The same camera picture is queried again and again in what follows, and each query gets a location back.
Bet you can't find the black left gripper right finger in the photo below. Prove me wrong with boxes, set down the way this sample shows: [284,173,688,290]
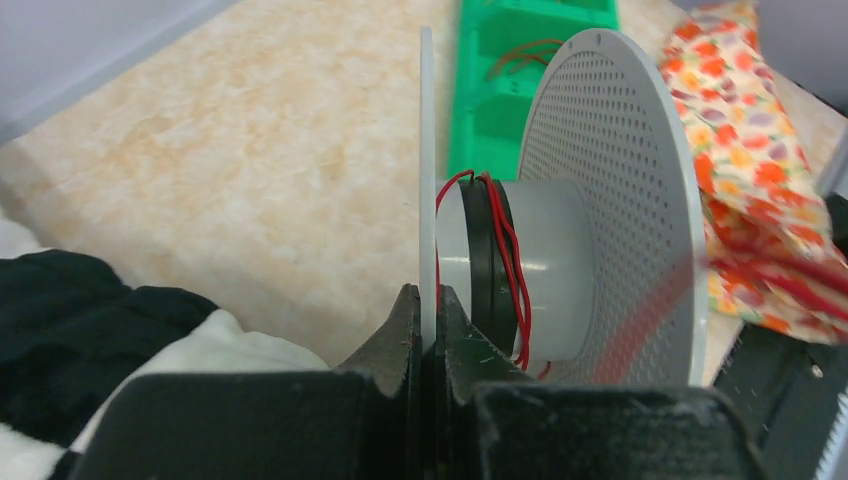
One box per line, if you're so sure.
[433,286,766,479]

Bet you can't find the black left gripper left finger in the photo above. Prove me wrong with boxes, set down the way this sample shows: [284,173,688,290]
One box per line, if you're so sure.
[71,284,422,479]

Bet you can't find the grey perforated cable spool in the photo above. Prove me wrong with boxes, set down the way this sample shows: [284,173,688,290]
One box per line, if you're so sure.
[418,26,710,389]

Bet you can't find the black white checkered pillow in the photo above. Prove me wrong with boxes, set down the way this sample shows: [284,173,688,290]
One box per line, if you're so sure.
[1,218,325,479]

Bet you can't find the floral orange cloth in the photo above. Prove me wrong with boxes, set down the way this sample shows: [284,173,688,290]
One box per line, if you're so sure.
[659,1,847,344]

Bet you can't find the green plastic bin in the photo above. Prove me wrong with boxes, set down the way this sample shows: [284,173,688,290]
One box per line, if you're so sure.
[446,0,619,180]

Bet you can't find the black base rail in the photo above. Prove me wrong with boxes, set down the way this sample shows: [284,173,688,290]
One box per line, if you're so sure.
[713,325,847,479]

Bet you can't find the red wire coil in bin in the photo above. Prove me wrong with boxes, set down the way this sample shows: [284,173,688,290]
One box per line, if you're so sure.
[486,38,564,84]

